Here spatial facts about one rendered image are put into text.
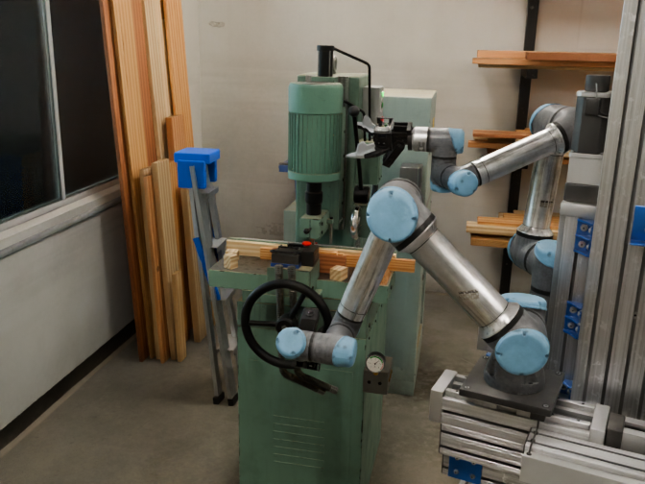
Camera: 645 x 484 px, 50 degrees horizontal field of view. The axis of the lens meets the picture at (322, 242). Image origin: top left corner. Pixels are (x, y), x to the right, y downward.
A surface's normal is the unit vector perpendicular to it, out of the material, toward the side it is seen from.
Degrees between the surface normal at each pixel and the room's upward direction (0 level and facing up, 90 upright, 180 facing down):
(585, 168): 90
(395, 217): 85
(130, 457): 0
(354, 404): 90
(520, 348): 95
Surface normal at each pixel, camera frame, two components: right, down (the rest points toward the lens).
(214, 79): -0.20, 0.27
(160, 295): 0.97, 0.04
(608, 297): -0.44, 0.25
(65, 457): 0.02, -0.96
